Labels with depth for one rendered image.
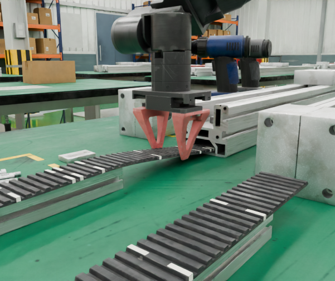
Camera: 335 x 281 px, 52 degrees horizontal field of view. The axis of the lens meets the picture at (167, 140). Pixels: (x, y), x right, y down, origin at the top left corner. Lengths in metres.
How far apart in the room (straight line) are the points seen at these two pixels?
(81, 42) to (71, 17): 0.86
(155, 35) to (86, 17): 12.38
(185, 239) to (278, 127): 0.22
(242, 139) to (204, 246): 0.38
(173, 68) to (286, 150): 0.18
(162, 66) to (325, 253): 0.30
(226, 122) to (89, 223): 0.29
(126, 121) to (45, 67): 1.80
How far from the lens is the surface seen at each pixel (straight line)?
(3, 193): 0.36
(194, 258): 0.23
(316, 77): 1.09
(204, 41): 0.96
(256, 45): 1.14
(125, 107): 0.71
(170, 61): 0.47
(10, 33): 6.23
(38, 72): 2.46
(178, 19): 0.48
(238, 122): 0.58
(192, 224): 0.26
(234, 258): 0.27
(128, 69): 4.60
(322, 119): 0.40
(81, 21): 12.69
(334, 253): 0.33
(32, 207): 0.37
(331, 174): 0.41
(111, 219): 0.35
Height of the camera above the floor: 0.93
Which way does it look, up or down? 13 degrees down
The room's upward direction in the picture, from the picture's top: straight up
